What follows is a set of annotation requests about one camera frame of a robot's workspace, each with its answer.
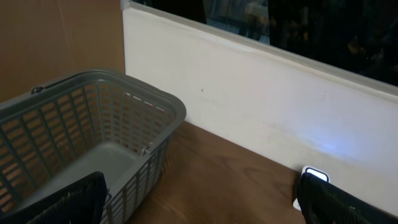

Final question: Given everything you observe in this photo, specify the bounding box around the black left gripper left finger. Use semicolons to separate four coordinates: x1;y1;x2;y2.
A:
1;171;108;224

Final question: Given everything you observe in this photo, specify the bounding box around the grey plastic mesh basket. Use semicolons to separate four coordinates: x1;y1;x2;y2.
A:
1;70;187;223

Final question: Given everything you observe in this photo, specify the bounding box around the dark glass window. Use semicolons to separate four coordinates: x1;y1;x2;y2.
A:
135;0;397;85

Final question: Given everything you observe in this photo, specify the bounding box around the white barcode scanner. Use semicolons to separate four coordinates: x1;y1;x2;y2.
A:
292;166;330;212

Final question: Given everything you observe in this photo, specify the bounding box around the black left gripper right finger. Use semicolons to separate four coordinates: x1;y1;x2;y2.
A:
297;173;397;224

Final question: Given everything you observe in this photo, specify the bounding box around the brown cardboard panel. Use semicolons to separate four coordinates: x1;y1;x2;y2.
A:
1;0;125;101

